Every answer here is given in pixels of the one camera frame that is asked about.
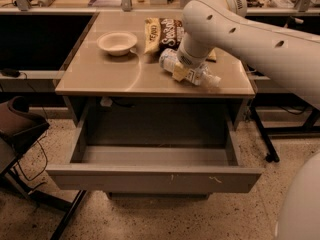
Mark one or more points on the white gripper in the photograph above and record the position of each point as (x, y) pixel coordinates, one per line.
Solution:
(187, 59)

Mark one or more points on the brown yellow chip bag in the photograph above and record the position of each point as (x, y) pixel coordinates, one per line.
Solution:
(161, 34)

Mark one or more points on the white bowl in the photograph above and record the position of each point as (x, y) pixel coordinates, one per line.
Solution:
(117, 43)

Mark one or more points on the black table leg right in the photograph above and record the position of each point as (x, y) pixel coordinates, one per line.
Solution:
(272, 155)

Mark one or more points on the grey open drawer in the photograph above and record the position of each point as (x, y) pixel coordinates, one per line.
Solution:
(154, 152)

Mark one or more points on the black power adapter left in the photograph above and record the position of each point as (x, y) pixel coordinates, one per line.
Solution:
(10, 72)

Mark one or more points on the grey counter cabinet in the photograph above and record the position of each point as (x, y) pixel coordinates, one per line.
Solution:
(94, 80)

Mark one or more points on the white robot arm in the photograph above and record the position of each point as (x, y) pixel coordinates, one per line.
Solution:
(288, 57)

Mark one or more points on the dark brown chair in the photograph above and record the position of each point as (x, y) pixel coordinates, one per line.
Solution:
(20, 129)

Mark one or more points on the blue labelled plastic bottle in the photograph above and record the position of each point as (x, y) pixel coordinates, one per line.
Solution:
(199, 76)

